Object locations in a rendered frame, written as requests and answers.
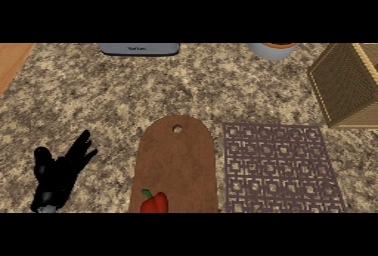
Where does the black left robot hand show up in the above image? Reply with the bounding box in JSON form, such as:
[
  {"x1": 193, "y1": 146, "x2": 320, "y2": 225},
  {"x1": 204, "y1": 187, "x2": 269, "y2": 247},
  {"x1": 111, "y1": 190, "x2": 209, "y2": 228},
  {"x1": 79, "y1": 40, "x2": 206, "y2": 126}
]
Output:
[{"x1": 30, "y1": 129, "x2": 99, "y2": 213}]

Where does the purple patterned placemat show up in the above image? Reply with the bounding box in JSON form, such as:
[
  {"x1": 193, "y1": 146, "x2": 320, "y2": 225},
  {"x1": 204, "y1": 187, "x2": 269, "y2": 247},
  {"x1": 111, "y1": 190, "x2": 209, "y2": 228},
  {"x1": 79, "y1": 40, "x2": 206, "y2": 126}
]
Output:
[{"x1": 222, "y1": 122, "x2": 348, "y2": 214}]

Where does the tan wicker basket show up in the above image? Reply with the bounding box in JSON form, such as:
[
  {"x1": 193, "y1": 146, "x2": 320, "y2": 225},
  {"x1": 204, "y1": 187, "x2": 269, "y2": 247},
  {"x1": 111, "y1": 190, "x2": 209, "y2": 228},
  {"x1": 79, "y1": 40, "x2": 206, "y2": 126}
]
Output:
[{"x1": 308, "y1": 43, "x2": 378, "y2": 130}]

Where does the red bell pepper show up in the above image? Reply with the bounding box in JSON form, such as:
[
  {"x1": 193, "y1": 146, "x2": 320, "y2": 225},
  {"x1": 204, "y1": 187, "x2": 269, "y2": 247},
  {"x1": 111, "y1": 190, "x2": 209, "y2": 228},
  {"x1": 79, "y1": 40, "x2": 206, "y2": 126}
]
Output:
[{"x1": 139, "y1": 188, "x2": 170, "y2": 214}]

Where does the brown wooden cutting board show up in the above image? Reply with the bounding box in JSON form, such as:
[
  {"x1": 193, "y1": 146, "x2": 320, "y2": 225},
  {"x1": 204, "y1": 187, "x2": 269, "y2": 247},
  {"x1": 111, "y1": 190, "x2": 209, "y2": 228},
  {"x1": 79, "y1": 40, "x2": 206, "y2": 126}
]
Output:
[{"x1": 129, "y1": 115, "x2": 221, "y2": 214}]

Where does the light wooden panel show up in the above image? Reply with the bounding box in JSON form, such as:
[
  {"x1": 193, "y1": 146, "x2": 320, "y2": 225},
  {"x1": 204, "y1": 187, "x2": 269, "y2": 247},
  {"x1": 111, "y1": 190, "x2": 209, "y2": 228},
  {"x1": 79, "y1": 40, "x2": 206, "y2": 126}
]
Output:
[{"x1": 0, "y1": 43, "x2": 37, "y2": 98}]

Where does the grey flat appliance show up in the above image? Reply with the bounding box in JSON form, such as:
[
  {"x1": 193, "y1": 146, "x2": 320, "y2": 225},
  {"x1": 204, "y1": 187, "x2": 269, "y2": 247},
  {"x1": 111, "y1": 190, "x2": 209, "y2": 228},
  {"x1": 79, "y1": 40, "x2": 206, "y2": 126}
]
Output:
[{"x1": 99, "y1": 43, "x2": 182, "y2": 57}]

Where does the grey pot with orange rim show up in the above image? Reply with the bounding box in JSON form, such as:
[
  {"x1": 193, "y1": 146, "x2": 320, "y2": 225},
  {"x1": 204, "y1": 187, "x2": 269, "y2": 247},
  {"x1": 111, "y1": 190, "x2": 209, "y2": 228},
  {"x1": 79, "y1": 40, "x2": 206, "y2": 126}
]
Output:
[{"x1": 247, "y1": 43, "x2": 300, "y2": 61}]

